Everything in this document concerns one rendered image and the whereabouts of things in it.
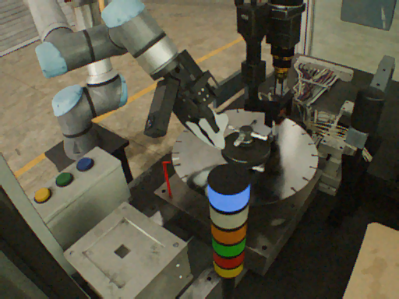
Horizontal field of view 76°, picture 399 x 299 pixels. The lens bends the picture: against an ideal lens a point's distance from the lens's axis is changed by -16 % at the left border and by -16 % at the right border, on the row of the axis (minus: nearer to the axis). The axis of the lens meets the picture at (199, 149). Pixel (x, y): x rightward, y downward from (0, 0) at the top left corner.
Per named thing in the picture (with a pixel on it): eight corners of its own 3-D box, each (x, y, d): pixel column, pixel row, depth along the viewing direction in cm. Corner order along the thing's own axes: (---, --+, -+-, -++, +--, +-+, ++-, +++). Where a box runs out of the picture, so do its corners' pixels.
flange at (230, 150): (270, 135, 70) (271, 126, 68) (269, 167, 61) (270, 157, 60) (224, 131, 72) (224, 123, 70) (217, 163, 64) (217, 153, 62)
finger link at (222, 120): (243, 131, 63) (219, 97, 59) (230, 151, 60) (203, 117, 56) (232, 133, 65) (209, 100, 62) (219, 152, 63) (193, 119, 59)
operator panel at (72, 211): (59, 262, 68) (33, 227, 59) (40, 239, 74) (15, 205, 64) (133, 198, 84) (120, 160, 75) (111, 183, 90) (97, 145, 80)
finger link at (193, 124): (232, 133, 65) (209, 100, 62) (219, 152, 63) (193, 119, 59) (223, 134, 68) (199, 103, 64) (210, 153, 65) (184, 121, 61)
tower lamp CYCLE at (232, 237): (233, 251, 34) (234, 237, 32) (203, 233, 37) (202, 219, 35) (253, 226, 37) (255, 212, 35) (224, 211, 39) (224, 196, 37)
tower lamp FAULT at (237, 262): (232, 274, 38) (233, 264, 36) (206, 258, 41) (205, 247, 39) (250, 251, 41) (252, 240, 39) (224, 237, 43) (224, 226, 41)
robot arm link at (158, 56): (147, 51, 49) (127, 64, 55) (164, 71, 50) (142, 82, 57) (173, 29, 52) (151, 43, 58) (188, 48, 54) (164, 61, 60)
